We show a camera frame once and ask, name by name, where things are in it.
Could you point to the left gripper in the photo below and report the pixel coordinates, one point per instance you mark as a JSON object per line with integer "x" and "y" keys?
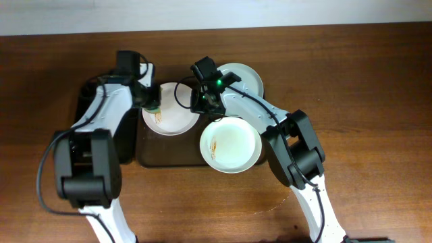
{"x": 150, "y": 102}

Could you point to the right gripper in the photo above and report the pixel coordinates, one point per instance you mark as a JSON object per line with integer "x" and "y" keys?
{"x": 205, "y": 106}

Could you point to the green yellow sponge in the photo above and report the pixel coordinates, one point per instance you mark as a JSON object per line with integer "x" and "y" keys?
{"x": 152, "y": 110}

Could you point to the white plate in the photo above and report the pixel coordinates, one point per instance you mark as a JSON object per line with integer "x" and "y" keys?
{"x": 172, "y": 119}
{"x": 230, "y": 145}

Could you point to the light blue plate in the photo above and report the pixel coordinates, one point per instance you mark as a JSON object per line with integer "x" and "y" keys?
{"x": 250, "y": 78}

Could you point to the white plate front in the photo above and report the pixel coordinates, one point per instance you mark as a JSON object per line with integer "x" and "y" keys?
{"x": 230, "y": 145}

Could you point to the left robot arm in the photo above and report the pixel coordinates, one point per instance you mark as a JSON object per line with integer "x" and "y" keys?
{"x": 87, "y": 165}

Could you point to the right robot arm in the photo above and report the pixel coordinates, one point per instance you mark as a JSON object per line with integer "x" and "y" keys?
{"x": 298, "y": 154}

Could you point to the black plastic tray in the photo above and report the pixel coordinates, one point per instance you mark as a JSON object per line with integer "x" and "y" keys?
{"x": 84, "y": 101}

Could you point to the brown plastic tray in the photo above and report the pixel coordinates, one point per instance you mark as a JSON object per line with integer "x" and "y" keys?
{"x": 154, "y": 150}

